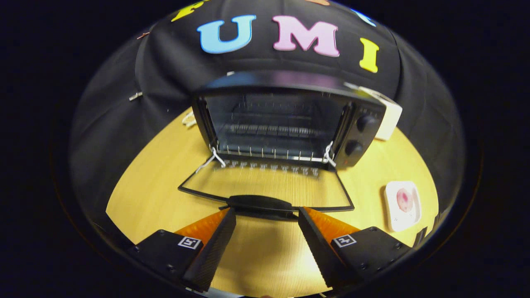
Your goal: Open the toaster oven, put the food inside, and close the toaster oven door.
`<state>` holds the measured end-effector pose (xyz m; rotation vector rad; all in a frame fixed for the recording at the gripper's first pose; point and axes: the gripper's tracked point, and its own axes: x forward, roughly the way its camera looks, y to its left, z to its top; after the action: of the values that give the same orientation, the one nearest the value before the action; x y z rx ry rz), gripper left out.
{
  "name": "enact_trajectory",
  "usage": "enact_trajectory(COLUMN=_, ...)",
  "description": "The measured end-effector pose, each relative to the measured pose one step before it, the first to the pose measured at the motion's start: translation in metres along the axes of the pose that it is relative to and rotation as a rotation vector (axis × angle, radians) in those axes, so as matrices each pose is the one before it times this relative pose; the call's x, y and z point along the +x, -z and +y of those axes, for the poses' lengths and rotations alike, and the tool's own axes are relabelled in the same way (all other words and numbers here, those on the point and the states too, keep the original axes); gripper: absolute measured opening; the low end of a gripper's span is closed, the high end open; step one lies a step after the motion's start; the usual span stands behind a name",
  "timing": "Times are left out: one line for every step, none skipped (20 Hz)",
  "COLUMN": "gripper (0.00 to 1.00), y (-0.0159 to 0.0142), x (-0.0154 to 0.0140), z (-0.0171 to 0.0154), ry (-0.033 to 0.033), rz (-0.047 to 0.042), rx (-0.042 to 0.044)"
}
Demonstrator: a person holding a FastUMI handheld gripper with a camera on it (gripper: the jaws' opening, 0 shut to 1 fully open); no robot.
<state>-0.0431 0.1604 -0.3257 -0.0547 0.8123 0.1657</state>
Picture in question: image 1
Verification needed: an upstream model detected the black toaster oven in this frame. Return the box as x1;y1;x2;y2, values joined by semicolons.
178;70;388;220

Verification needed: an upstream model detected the white square plate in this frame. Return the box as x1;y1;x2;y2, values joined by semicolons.
384;180;422;232

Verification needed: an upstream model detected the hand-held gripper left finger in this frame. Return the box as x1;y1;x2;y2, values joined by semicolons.
126;207;237;293

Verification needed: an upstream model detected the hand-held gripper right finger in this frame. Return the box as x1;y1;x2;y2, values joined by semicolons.
297;206;414;290

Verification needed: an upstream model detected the white toaster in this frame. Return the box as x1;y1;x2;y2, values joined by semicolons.
344;82;403;141

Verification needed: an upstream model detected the pink round ham slice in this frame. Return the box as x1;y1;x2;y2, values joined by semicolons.
396;188;414;213

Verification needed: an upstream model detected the white string tie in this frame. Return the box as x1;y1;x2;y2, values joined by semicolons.
323;142;337;167
197;147;226;172

